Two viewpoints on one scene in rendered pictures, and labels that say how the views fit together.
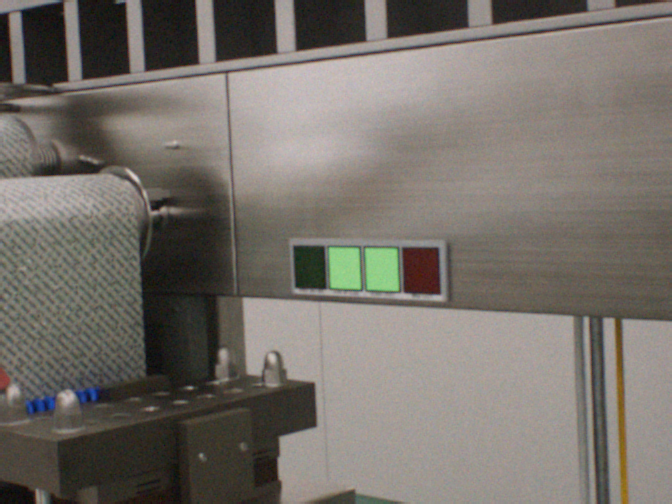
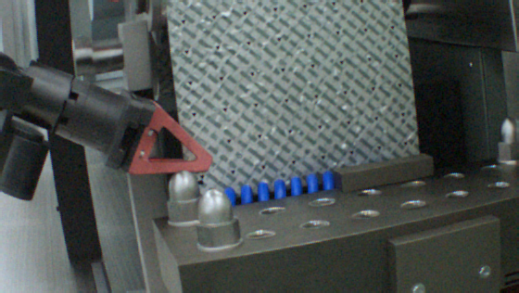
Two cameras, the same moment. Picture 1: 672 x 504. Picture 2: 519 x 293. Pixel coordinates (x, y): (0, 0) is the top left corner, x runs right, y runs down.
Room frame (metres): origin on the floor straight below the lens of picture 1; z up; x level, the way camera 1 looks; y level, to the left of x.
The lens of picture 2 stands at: (0.82, -0.13, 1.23)
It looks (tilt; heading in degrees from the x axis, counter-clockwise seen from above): 10 degrees down; 35
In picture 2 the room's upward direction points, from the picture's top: 7 degrees counter-clockwise
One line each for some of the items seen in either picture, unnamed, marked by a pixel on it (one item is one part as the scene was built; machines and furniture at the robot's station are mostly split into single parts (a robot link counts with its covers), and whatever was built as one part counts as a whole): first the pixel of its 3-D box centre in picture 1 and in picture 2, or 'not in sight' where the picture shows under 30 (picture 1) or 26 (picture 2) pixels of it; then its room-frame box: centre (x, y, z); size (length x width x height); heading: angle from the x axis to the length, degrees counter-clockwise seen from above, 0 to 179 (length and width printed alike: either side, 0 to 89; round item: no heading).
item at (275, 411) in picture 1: (157, 425); (393, 231); (1.53, 0.23, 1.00); 0.40 x 0.16 x 0.06; 137
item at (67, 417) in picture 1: (67, 409); (216, 218); (1.38, 0.31, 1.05); 0.04 x 0.04 x 0.04
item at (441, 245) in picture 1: (364, 268); not in sight; (1.50, -0.03, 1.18); 0.25 x 0.01 x 0.07; 47
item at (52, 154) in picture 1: (34, 163); not in sight; (1.92, 0.45, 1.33); 0.07 x 0.07 x 0.07; 47
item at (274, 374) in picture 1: (274, 367); not in sight; (1.62, 0.09, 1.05); 0.04 x 0.04 x 0.04
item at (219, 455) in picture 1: (218, 460); (448, 290); (1.48, 0.15, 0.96); 0.10 x 0.03 x 0.11; 137
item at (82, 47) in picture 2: not in sight; (82, 56); (1.50, 0.55, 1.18); 0.04 x 0.02 x 0.04; 47
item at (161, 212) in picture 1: (139, 217); not in sight; (1.75, 0.27, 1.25); 0.07 x 0.04 x 0.04; 137
